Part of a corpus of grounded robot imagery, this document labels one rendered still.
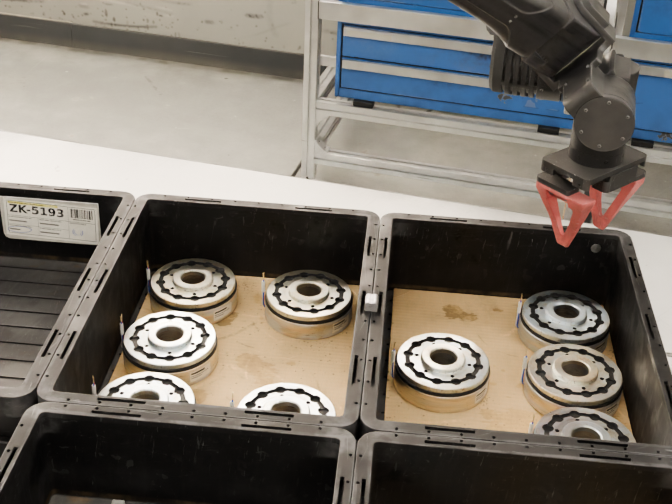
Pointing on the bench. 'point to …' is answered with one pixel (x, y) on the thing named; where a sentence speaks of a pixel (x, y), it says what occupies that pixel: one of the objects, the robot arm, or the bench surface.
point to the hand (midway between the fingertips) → (582, 229)
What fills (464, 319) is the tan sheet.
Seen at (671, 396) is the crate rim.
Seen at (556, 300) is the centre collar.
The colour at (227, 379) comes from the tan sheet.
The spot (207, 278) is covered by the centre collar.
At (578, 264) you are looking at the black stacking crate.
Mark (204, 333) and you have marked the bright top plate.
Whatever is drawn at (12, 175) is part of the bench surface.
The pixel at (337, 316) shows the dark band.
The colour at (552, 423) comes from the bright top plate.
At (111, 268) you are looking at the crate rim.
